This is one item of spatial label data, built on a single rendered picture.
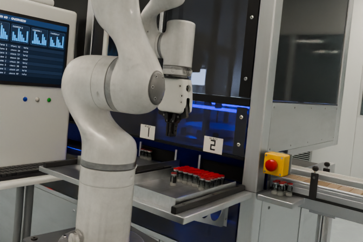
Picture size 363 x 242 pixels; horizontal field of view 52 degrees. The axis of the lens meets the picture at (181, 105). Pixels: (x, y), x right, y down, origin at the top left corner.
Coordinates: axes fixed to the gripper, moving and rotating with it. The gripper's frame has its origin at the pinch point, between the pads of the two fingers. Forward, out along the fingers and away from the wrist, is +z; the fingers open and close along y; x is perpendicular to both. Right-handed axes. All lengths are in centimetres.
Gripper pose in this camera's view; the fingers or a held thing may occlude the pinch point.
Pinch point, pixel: (171, 129)
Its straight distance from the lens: 110.4
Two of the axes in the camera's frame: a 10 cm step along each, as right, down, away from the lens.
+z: -0.9, 9.9, 0.5
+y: -7.9, -1.0, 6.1
